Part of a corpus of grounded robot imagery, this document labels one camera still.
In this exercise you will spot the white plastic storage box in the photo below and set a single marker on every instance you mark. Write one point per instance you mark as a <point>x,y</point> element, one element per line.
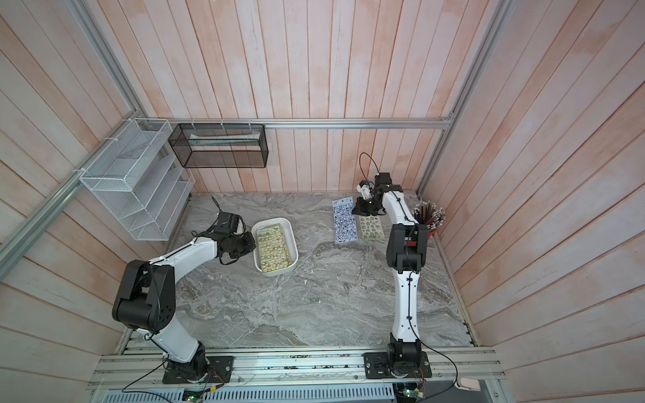
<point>291,244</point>

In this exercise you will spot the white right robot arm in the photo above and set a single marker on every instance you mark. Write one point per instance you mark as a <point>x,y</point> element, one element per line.
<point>406,253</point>

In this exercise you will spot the bundle of coloured pencils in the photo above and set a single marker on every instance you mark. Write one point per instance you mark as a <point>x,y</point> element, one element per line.
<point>426,212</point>

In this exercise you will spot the blue penguin sticker sheet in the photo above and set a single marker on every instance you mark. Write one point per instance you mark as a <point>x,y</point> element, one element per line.
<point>344,222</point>

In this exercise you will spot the green frog sticker sheet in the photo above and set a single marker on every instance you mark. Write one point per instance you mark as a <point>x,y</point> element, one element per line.
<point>370,228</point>

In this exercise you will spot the white wire mesh shelf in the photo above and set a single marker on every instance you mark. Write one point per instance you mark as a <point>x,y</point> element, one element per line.
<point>144,189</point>

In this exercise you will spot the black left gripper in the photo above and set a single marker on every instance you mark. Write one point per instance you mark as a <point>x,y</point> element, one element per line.
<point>250,246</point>

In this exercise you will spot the aluminium mounting rail base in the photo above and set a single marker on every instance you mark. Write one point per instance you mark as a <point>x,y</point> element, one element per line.
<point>295,366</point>

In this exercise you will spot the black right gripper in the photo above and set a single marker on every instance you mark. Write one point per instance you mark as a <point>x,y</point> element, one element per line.
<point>360,211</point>

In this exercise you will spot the black wire mesh basket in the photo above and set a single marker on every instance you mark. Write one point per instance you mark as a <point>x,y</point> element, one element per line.
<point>220,145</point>

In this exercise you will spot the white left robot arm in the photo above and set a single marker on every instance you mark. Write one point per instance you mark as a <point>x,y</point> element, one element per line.
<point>146,299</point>

